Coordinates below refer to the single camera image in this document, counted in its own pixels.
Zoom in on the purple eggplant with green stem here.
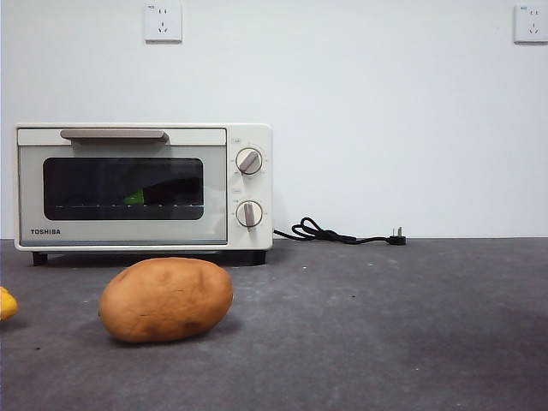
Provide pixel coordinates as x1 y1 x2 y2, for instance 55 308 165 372
122 177 202 206

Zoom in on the glass oven door with handle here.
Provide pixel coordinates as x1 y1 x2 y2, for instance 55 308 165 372
17 127 228 247

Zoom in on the white toaster oven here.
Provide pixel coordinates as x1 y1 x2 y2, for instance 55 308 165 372
15 123 273 266

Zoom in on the beige round oven knob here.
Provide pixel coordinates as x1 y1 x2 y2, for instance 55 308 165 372
235 147 264 176
235 200 264 232

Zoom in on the brown potato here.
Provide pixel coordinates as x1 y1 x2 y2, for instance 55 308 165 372
98 256 235 344

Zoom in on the yellow fruit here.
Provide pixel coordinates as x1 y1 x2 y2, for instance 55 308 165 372
0 286 19 322

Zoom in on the black power cord with plug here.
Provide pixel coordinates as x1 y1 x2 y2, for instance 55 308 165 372
273 217 408 247

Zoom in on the metal wire oven rack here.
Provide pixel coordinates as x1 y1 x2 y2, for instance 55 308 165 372
47 202 203 211

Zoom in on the white wall socket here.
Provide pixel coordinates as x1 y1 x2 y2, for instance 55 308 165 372
144 3 183 44
514 4 548 45

